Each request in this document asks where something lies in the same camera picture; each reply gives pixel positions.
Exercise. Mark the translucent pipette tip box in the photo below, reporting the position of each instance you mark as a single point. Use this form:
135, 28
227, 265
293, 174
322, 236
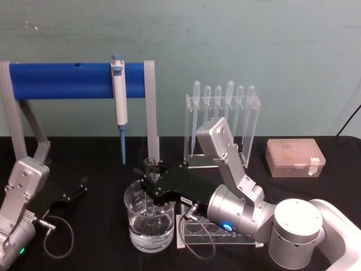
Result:
293, 158

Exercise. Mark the clear glass test tube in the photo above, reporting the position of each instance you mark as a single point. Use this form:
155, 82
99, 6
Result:
149, 164

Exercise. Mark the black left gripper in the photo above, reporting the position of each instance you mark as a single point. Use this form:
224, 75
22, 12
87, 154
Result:
52, 196

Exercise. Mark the white pipette with blue tip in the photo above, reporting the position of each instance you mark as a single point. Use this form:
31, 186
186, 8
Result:
119, 98

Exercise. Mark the glass beaker with water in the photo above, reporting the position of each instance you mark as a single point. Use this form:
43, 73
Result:
141, 226

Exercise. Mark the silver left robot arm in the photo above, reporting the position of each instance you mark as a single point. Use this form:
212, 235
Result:
19, 180

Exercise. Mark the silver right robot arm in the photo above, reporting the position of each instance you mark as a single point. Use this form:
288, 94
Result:
296, 226

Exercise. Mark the clear acrylic dropper rack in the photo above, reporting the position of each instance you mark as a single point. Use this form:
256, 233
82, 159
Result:
251, 127

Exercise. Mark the clear acrylic test tube rack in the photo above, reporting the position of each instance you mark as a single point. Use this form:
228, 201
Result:
203, 234

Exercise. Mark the black table cloth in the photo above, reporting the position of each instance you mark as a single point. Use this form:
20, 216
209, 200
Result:
107, 242

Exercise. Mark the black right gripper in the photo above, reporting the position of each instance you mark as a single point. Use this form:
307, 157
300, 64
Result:
186, 183

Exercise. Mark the grey stand with blue bar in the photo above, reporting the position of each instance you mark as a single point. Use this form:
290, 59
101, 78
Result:
62, 80

